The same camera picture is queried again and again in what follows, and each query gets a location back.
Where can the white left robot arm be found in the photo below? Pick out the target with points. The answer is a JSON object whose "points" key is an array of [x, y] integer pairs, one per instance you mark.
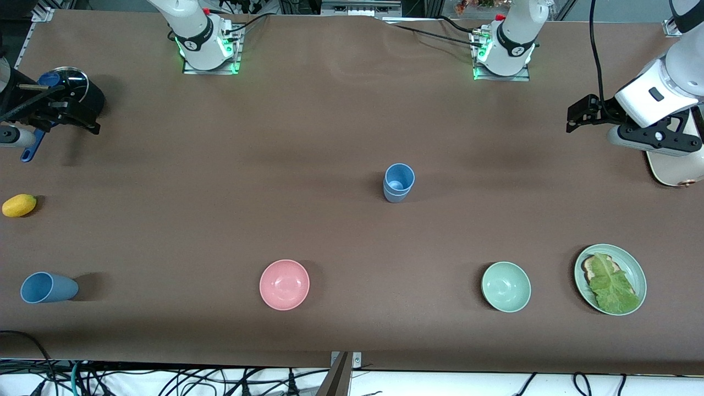
{"points": [[514, 33]]}

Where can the colourful background items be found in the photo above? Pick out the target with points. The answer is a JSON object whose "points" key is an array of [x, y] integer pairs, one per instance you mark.
{"points": [[467, 6]]}

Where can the aluminium frame rail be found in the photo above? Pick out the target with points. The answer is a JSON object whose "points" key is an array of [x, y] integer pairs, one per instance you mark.
{"points": [[25, 44]]}

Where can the small metal clamp plate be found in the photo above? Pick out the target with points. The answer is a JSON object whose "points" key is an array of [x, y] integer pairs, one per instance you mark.
{"points": [[357, 360]]}

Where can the aluminium profile post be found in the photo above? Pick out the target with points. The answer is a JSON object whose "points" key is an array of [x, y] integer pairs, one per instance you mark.
{"points": [[671, 27]]}

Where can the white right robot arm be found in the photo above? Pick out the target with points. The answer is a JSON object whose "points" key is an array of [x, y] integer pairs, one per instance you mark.
{"points": [[192, 27]]}

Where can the yellow lemon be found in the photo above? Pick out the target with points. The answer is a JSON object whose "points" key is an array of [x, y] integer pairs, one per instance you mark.
{"points": [[19, 205]]}

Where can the pink bowl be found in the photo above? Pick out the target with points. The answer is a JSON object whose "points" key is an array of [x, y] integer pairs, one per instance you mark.
{"points": [[284, 285]]}

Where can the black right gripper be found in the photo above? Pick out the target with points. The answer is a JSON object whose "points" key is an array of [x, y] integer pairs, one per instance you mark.
{"points": [[34, 105]]}

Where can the brown table cover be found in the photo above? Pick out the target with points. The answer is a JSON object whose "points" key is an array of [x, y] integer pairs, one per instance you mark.
{"points": [[330, 137]]}

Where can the cream toaster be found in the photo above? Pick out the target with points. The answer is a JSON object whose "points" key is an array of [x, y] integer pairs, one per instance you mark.
{"points": [[676, 170]]}

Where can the dark metal stand bar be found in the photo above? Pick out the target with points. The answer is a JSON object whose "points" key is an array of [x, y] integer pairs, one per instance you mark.
{"points": [[336, 379]]}

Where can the green lettuce leaf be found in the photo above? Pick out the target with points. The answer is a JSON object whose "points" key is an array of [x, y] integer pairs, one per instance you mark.
{"points": [[610, 286]]}

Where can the bread slice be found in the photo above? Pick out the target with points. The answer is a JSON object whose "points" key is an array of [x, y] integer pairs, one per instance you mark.
{"points": [[589, 269]]}

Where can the mint green plate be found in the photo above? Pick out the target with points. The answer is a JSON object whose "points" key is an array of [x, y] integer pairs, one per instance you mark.
{"points": [[632, 264]]}

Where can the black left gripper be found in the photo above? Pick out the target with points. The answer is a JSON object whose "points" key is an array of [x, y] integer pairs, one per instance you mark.
{"points": [[605, 113]]}

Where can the glass lid with blue knob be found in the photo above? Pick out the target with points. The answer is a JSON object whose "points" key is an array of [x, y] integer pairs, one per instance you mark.
{"points": [[74, 82]]}

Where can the mint green bowl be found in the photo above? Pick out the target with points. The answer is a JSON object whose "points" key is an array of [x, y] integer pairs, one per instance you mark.
{"points": [[506, 287]]}

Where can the grey metal equipment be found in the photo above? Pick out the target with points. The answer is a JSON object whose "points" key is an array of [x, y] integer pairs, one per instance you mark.
{"points": [[357, 8]]}

